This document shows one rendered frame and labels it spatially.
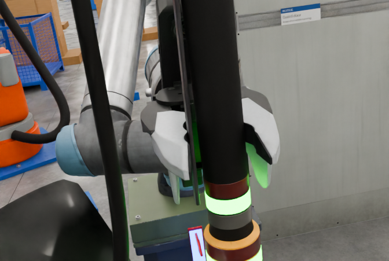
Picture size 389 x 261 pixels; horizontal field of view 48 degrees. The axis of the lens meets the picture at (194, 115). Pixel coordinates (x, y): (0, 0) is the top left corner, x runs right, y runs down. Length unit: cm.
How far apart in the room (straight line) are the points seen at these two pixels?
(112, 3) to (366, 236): 227
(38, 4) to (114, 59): 762
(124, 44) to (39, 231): 38
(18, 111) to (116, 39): 356
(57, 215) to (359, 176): 239
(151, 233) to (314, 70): 151
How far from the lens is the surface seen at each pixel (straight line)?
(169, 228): 106
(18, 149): 425
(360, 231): 282
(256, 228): 35
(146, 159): 59
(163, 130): 32
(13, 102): 421
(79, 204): 42
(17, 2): 834
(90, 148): 61
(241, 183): 32
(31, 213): 41
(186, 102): 29
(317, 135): 247
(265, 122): 31
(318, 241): 272
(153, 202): 111
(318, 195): 264
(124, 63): 68
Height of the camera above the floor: 163
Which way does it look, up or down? 20 degrees down
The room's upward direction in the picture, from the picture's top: 7 degrees counter-clockwise
